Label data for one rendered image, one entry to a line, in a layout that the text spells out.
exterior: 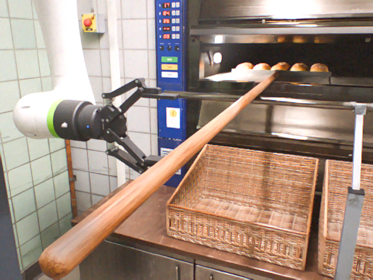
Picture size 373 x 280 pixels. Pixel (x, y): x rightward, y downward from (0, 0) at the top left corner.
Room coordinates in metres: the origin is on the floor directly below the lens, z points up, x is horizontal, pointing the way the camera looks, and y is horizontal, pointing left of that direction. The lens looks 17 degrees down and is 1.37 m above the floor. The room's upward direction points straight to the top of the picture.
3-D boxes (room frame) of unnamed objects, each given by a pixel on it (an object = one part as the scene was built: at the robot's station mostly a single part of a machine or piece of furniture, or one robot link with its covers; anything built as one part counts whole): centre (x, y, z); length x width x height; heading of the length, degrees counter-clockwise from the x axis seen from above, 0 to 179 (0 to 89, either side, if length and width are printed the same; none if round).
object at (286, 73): (2.08, -0.61, 1.20); 0.55 x 0.36 x 0.03; 68
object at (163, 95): (0.64, 0.04, 1.27); 0.07 x 0.03 x 0.01; 68
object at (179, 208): (1.31, -0.27, 0.72); 0.56 x 0.49 x 0.28; 66
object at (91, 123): (0.69, 0.17, 1.20); 0.09 x 0.07 x 0.08; 68
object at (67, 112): (0.72, 0.24, 1.20); 0.12 x 0.06 x 0.09; 158
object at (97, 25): (1.87, 0.49, 1.46); 0.10 x 0.07 x 0.10; 67
